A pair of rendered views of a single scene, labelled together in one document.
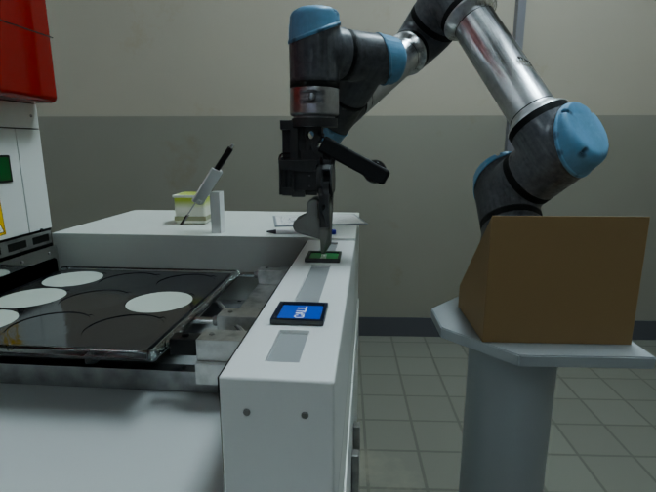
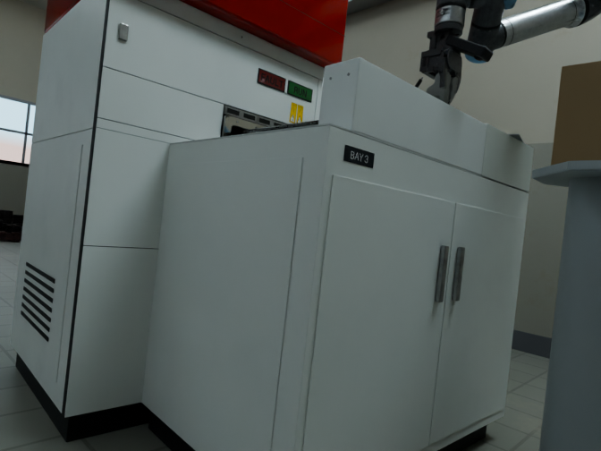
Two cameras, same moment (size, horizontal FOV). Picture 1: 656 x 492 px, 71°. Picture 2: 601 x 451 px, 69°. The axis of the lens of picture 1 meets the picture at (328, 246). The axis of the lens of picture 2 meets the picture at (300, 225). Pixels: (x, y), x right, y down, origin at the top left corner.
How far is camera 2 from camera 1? 0.79 m
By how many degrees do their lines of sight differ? 43
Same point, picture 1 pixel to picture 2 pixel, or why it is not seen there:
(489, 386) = (571, 219)
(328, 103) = (452, 14)
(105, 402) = not seen: hidden behind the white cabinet
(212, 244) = not seen: hidden behind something
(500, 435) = (576, 262)
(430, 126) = not seen: outside the picture
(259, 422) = (334, 81)
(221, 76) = (492, 114)
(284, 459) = (339, 97)
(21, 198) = (313, 113)
